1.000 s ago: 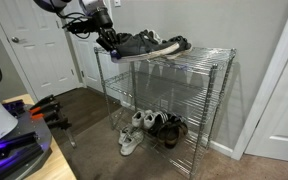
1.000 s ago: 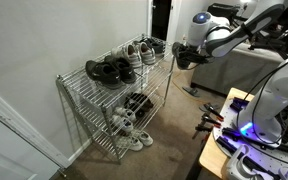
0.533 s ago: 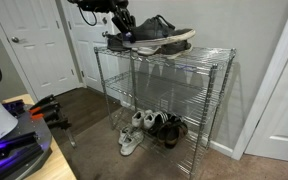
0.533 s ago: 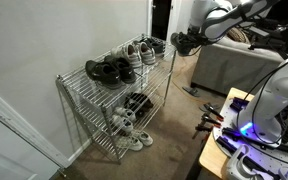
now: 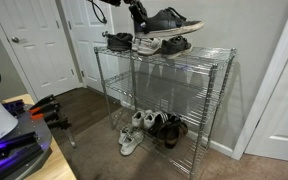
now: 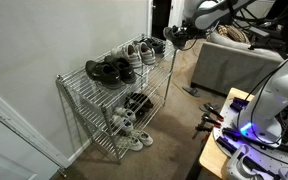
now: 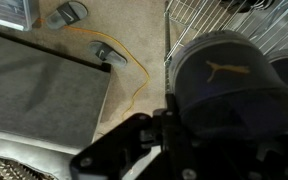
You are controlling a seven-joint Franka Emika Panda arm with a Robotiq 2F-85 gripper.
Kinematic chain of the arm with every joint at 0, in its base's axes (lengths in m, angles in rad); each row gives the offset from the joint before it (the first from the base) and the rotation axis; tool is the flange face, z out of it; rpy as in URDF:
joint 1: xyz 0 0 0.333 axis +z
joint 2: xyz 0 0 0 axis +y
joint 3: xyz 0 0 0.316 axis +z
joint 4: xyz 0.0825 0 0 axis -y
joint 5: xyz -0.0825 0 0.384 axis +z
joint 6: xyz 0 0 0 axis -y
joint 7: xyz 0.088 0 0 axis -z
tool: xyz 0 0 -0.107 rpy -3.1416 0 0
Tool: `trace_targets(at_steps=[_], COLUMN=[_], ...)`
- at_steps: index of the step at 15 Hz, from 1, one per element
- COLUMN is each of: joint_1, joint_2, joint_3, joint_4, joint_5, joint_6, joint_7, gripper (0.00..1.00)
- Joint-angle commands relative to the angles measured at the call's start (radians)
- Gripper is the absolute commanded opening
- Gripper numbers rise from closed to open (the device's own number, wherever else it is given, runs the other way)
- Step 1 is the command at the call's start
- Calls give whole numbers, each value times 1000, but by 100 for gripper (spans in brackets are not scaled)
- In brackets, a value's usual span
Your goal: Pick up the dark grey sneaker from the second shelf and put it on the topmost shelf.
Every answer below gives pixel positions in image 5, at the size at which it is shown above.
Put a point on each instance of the white panel door with deadbolt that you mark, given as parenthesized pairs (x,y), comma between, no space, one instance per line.
(90,43)

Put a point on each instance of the dark grey sneaker white sole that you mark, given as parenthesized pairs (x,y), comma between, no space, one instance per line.
(170,23)

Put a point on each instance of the round grey mounting plate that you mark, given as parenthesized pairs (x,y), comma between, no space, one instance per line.
(34,126)

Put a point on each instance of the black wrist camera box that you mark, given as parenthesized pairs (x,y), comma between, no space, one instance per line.
(112,2)

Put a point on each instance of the black clamp orange trigger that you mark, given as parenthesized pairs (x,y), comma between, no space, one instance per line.
(50,110)
(45,101)

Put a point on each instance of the white baseboard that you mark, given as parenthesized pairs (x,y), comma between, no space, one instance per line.
(220,148)

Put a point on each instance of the black sneaker grey sole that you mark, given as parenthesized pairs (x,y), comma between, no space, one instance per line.
(177,46)

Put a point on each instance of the dark door knob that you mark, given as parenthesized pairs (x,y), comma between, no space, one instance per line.
(104,33)

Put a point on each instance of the black white-striped slide sandal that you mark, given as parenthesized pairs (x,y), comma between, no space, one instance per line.
(160,121)

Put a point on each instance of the white door frame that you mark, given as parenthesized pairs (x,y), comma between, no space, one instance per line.
(267,83)

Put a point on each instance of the dark brown shoe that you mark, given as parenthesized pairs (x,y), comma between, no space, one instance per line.
(182,128)
(167,136)

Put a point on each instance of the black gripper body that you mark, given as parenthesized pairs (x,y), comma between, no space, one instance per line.
(138,9)

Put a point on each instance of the black clamp metal bar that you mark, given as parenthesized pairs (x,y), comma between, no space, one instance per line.
(59,121)

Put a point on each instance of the silver round door knob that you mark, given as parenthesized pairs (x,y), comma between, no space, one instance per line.
(15,39)

